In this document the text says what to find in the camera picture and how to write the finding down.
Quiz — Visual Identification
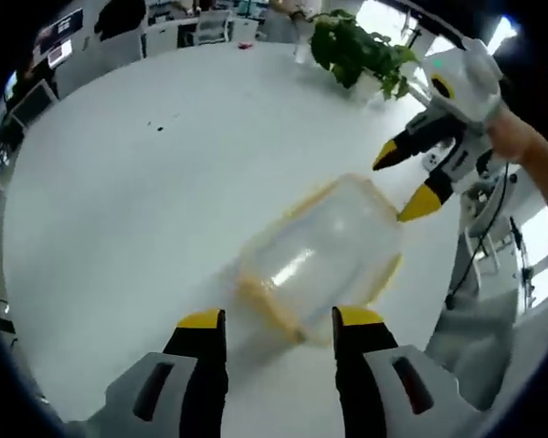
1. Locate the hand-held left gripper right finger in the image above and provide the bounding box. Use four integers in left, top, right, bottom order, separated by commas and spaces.
332, 306, 485, 438

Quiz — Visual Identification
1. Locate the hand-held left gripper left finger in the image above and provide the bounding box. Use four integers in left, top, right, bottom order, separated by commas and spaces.
89, 308, 229, 438

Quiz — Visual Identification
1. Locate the clear plastic buckle box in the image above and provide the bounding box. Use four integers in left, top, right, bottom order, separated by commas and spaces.
236, 172, 406, 349

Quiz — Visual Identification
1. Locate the green plant in white pot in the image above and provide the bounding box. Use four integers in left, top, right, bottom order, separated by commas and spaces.
309, 9, 420, 100

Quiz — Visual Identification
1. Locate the grey mesh chair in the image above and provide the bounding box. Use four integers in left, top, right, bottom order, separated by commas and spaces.
425, 289, 548, 414

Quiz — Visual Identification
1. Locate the white office chair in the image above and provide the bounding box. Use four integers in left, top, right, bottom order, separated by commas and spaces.
196, 9, 233, 46
7, 78, 59, 130

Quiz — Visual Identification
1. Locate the dark computer monitor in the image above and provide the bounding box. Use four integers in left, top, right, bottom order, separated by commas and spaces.
30, 7, 87, 63

